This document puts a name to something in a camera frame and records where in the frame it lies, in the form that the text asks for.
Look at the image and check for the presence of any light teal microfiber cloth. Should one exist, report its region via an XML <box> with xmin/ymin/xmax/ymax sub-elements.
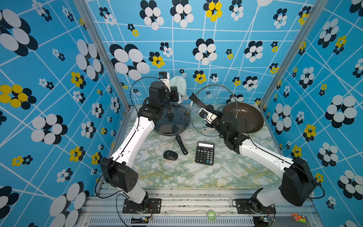
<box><xmin>170</xmin><ymin>76</ymin><xmax>189</xmax><ymax>104</ymax></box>

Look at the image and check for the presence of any glass pot lid black handle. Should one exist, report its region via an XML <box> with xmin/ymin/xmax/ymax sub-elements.
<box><xmin>188</xmin><ymin>84</ymin><xmax>239</xmax><ymax>138</ymax></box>

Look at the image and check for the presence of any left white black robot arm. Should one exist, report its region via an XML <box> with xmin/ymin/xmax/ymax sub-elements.
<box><xmin>100</xmin><ymin>79</ymin><xmax>187</xmax><ymax>212</ymax></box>

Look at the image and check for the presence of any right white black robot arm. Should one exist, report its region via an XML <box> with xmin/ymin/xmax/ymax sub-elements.
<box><xmin>198</xmin><ymin>105</ymin><xmax>319</xmax><ymax>213</ymax></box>

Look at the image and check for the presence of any glass lid on black pan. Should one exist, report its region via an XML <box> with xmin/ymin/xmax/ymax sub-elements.
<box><xmin>154</xmin><ymin>103</ymin><xmax>191</xmax><ymax>134</ymax></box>

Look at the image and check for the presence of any black frying pan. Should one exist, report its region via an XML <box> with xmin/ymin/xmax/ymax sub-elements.
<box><xmin>153</xmin><ymin>103</ymin><xmax>192</xmax><ymax>156</ymax></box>

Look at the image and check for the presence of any black desk calculator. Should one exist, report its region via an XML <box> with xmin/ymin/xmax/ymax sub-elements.
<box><xmin>195</xmin><ymin>141</ymin><xmax>215</xmax><ymax>166</ymax></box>

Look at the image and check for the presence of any black computer mouse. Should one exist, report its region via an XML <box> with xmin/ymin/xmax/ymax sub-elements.
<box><xmin>163</xmin><ymin>150</ymin><xmax>178</xmax><ymax>161</ymax></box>

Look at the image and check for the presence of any green tape roll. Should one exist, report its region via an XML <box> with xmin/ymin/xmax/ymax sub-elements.
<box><xmin>207</xmin><ymin>210</ymin><xmax>216</xmax><ymax>222</ymax></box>

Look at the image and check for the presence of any right green circuit board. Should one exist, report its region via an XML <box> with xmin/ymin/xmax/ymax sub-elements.
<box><xmin>253</xmin><ymin>217</ymin><xmax>269</xmax><ymax>227</ymax></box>

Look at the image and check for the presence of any green circuit board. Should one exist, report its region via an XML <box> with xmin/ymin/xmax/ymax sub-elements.
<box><xmin>253</xmin><ymin>217</ymin><xmax>269</xmax><ymax>227</ymax></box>
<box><xmin>131</xmin><ymin>217</ymin><xmax>150</xmax><ymax>224</ymax></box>

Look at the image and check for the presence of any left green circuit board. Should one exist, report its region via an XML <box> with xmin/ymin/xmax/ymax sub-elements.
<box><xmin>131</xmin><ymin>217</ymin><xmax>150</xmax><ymax>224</ymax></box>

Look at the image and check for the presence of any orange toy car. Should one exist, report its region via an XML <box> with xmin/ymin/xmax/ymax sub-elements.
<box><xmin>292</xmin><ymin>213</ymin><xmax>306</xmax><ymax>223</ymax></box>

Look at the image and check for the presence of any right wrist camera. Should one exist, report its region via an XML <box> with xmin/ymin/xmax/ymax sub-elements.
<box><xmin>199</xmin><ymin>108</ymin><xmax>218</xmax><ymax>124</ymax></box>

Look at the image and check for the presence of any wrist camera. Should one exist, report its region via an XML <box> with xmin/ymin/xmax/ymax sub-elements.
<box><xmin>199</xmin><ymin>108</ymin><xmax>218</xmax><ymax>124</ymax></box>
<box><xmin>158</xmin><ymin>72</ymin><xmax>171</xmax><ymax>91</ymax></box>

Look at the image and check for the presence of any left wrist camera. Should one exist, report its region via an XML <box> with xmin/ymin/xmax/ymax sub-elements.
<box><xmin>158</xmin><ymin>72</ymin><xmax>171</xmax><ymax>91</ymax></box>

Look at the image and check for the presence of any brown pan with cream handle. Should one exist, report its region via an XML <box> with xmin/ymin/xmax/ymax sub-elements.
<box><xmin>216</xmin><ymin>103</ymin><xmax>264</xmax><ymax>134</ymax></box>

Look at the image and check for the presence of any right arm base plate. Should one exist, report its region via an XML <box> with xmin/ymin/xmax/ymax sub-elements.
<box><xmin>232</xmin><ymin>199</ymin><xmax>276</xmax><ymax>215</ymax></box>

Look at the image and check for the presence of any aluminium frame rail base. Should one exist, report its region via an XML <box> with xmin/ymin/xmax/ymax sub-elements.
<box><xmin>78</xmin><ymin>184</ymin><xmax>323</xmax><ymax>227</ymax></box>

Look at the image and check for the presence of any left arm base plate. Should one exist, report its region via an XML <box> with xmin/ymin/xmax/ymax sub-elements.
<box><xmin>122</xmin><ymin>199</ymin><xmax>162</xmax><ymax>214</ymax></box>

